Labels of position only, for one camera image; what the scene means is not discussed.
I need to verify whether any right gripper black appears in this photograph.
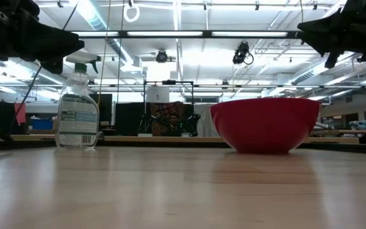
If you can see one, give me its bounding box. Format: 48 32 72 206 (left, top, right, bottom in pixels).
297 0 363 69

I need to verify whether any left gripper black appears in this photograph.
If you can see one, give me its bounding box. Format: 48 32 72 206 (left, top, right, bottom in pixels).
0 0 86 75

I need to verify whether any clear spray bottle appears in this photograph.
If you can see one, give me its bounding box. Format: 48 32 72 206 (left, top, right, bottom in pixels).
55 52 102 150

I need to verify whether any black monitor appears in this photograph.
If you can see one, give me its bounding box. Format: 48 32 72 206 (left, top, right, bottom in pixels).
89 92 113 123

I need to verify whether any blue storage bin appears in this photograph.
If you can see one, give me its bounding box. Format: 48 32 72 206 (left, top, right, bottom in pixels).
30 118 54 130

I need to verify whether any large red bowl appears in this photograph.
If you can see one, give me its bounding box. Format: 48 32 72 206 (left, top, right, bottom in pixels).
208 97 322 155

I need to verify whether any beige wooden desk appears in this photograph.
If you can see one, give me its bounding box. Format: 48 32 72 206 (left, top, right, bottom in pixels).
0 134 360 144

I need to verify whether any patterned fabric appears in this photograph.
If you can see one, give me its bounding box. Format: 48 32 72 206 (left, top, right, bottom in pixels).
150 101 184 137

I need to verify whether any long black cable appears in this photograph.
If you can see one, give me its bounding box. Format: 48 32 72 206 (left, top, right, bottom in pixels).
10 65 43 130

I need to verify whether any white hanging ring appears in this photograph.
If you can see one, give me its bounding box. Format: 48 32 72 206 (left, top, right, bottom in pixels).
123 2 140 24

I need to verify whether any black camera with cable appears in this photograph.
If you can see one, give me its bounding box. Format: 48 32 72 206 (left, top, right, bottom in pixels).
232 41 255 66

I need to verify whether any black overhead camera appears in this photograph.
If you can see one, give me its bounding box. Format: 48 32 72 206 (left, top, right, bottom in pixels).
155 50 169 64

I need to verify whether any black stand frame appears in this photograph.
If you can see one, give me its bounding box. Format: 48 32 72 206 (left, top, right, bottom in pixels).
142 80 195 135

